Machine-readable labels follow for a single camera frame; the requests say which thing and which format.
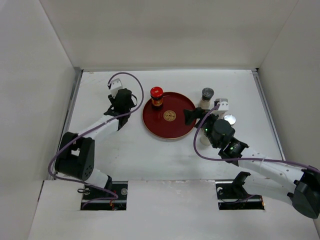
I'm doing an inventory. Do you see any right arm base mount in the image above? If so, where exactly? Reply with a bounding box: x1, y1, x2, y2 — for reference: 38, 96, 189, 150
215, 171, 265, 211

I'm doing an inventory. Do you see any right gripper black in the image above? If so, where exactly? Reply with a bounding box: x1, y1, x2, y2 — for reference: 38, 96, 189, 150
183, 107, 223, 149

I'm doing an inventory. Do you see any red round tray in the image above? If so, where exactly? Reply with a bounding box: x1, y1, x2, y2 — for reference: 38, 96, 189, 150
142, 92, 196, 140

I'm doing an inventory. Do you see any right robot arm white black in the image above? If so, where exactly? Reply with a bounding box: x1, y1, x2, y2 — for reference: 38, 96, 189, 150
183, 107, 320, 219

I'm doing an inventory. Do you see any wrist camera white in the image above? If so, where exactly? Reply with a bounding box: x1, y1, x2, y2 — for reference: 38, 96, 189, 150
108, 78, 123, 98
214, 98, 229, 112

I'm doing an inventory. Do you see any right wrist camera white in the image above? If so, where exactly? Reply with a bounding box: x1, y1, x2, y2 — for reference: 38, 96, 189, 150
214, 98, 229, 112

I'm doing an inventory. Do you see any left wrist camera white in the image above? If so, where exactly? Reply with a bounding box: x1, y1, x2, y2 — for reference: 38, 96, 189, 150
108, 78, 123, 98

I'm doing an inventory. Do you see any red lid sauce jar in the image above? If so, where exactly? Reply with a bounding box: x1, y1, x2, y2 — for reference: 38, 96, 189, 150
150, 86, 164, 110

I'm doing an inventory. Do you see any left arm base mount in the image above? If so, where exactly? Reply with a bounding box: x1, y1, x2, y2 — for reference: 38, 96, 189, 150
77, 181, 129, 211

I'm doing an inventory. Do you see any silver lid blue label bottle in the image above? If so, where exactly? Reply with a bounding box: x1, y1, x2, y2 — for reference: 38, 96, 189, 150
223, 114, 236, 126

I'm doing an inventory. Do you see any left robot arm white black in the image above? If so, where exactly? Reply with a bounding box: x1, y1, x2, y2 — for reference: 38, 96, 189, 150
54, 88, 138, 200

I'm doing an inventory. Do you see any black cap white bottle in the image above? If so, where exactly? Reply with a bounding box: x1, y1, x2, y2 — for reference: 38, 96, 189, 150
200, 133, 211, 146

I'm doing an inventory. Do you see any grey lid white shaker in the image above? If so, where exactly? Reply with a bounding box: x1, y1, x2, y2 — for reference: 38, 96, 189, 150
198, 87, 215, 110

